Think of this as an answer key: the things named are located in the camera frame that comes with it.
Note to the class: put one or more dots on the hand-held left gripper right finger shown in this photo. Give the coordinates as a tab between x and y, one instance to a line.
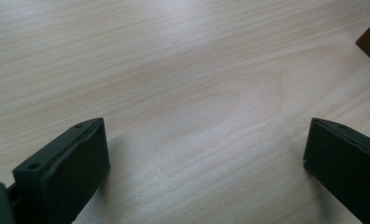
345	165

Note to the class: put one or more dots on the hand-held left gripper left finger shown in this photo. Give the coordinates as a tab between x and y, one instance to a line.
68	174

